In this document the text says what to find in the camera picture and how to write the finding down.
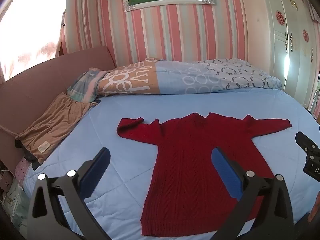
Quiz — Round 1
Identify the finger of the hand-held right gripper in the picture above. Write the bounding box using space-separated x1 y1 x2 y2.
295 131 320 153

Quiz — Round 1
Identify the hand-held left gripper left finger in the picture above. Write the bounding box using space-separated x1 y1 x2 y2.
27 147 112 240

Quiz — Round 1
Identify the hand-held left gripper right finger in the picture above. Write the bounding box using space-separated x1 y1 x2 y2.
212 147 294 240

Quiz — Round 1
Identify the red knitted sweater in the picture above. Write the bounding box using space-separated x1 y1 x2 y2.
116 112 292 237

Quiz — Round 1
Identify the brown garment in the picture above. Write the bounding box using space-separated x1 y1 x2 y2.
15 92 99 164

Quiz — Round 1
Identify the pink dotted cloth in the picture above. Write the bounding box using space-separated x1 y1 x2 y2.
14 157 33 181

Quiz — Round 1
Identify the light blue quilted bed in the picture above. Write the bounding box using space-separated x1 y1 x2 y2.
24 86 320 240

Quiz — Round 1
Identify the plaid pillow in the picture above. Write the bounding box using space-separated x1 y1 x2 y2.
66 67 108 103

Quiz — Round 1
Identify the white wardrobe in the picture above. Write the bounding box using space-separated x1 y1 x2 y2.
260 0 320 107

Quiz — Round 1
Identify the folded blue patterned duvet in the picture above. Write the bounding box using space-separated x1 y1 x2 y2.
96 57 283 98

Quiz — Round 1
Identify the pink headboard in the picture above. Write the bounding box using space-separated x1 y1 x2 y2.
0 45 118 167

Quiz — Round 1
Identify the bright window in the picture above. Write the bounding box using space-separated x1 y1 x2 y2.
0 0 70 83

